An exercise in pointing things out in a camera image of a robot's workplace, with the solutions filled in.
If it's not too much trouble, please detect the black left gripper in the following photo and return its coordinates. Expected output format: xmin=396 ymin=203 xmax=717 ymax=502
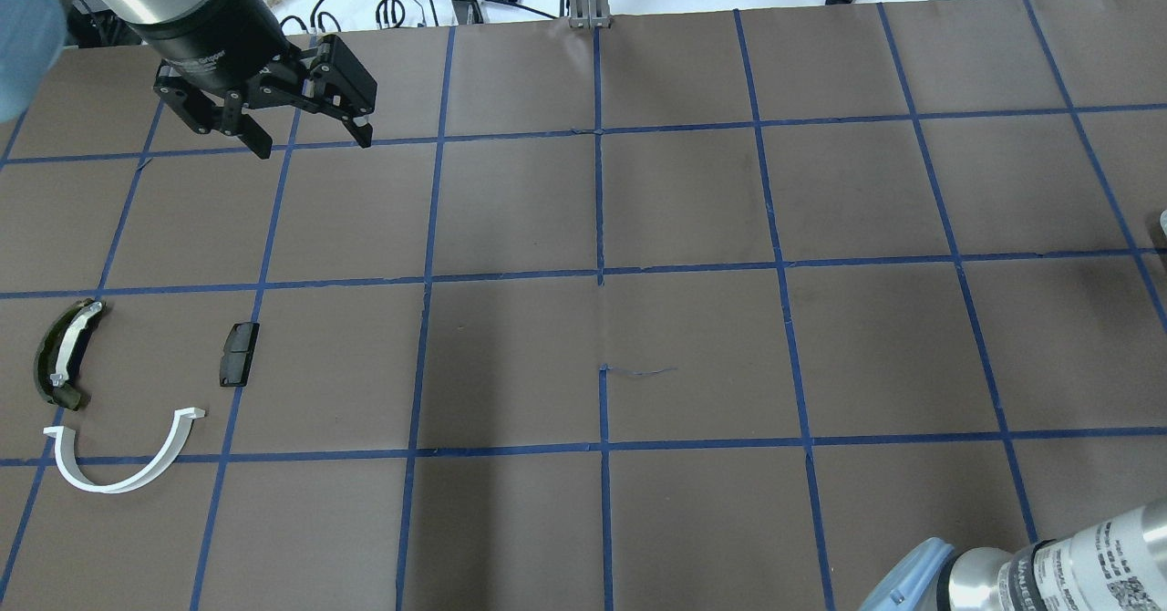
xmin=137 ymin=0 xmax=377 ymax=160

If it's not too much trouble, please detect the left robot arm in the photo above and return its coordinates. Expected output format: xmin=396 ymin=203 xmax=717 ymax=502
xmin=1 ymin=0 xmax=377 ymax=159

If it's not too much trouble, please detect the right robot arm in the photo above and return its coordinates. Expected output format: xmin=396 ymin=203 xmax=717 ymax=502
xmin=860 ymin=498 xmax=1166 ymax=610

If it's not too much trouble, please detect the black brake pad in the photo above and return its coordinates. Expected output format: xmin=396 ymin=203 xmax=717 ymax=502
xmin=218 ymin=323 xmax=260 ymax=388

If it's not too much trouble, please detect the green curved brake shoe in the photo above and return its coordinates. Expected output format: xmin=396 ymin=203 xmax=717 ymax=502
xmin=33 ymin=299 xmax=106 ymax=410

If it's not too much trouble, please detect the white curved plastic clip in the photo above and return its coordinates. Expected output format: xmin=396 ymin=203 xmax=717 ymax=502
xmin=42 ymin=407 xmax=207 ymax=496

